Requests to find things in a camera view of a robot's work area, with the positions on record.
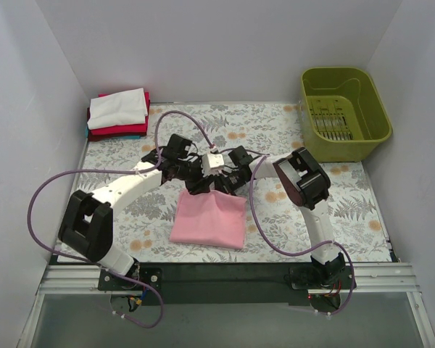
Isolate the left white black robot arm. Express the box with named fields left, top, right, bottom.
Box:
left=58, top=134, right=203, bottom=290

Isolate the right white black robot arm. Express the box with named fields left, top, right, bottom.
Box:
left=214, top=146, right=351, bottom=290

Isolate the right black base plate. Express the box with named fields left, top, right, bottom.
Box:
left=288, top=262, right=357, bottom=291

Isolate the green plastic basket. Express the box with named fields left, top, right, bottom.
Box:
left=299, top=67, right=392, bottom=162

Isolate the white folded t shirt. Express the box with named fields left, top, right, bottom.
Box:
left=87, top=88, right=148, bottom=130

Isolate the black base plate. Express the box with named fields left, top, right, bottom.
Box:
left=288, top=262, right=357, bottom=291
left=97, top=267, right=162, bottom=291

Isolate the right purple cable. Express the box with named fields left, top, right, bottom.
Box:
left=217, top=147, right=356, bottom=318

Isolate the teal folded t shirt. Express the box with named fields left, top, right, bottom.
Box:
left=86, top=124, right=148, bottom=141

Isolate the purple cable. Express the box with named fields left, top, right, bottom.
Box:
left=217, top=147, right=356, bottom=318
left=26, top=110, right=218, bottom=329

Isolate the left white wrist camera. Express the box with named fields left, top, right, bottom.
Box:
left=202, top=153, right=225, bottom=175

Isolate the dark red folded t shirt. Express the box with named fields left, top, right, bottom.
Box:
left=86, top=131, right=146, bottom=142

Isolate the pink t shirt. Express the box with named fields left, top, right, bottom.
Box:
left=169, top=190, right=247, bottom=249

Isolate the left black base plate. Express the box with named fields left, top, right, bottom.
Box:
left=97, top=267, right=162, bottom=291

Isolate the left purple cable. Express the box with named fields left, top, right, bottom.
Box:
left=26, top=110, right=218, bottom=329

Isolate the aluminium frame rail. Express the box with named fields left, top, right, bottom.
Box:
left=38, top=262, right=421, bottom=294

